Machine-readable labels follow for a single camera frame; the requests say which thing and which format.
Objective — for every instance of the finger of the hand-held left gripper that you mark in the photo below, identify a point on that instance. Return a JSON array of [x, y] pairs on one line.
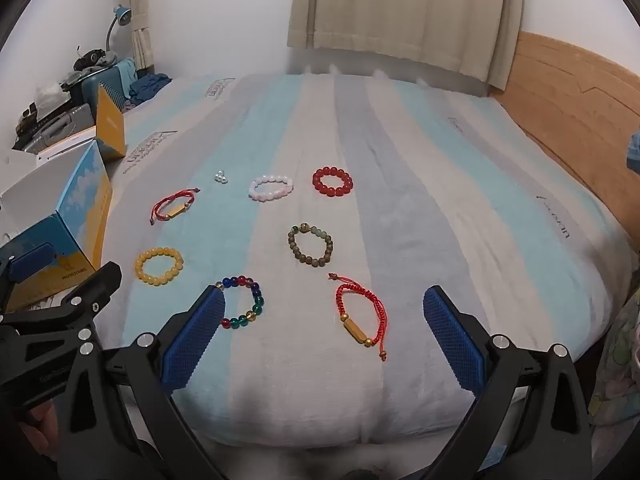
[[31, 262], [97, 287]]

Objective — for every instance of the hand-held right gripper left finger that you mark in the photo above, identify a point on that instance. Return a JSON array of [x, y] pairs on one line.
[[192, 340]]

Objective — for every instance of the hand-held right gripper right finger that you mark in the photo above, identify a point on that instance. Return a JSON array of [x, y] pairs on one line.
[[452, 340]]

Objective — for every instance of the person's left hand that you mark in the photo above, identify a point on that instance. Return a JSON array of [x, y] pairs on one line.
[[40, 425]]

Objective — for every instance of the blue and yellow printed box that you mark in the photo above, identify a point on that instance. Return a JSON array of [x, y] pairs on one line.
[[75, 220]]

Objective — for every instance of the white flat box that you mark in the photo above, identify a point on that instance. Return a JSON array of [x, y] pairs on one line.
[[65, 147]]

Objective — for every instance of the silver suitcase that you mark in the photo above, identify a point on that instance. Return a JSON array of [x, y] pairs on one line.
[[55, 127]]

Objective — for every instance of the striped bed blanket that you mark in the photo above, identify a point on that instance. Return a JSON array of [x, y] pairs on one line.
[[400, 210]]

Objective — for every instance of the yellow cardboard box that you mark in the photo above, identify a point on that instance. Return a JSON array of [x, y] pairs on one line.
[[110, 127]]

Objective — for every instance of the white pearl earring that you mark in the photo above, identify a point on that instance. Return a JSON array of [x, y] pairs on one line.
[[220, 177]]

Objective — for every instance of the white plastic bag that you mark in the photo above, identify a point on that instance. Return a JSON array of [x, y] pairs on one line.
[[50, 95]]

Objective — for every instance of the floral cloth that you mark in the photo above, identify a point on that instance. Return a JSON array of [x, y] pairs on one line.
[[620, 360]]

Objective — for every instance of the teal suitcase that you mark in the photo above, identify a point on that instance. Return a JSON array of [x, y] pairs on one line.
[[107, 82]]

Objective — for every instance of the dark blue clothes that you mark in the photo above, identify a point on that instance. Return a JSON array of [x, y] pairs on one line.
[[147, 87]]

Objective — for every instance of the black bag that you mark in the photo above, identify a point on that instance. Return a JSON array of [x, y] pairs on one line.
[[92, 60]]

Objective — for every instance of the narrow tied beige curtain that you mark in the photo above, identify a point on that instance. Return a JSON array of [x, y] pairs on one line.
[[141, 35]]

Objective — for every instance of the wooden headboard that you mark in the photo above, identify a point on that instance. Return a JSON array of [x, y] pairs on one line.
[[565, 100]]

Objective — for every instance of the blue desk lamp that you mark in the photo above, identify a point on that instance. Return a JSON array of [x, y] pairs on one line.
[[120, 12]]

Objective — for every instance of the wide beige curtain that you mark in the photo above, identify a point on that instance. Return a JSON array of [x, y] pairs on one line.
[[400, 5]]

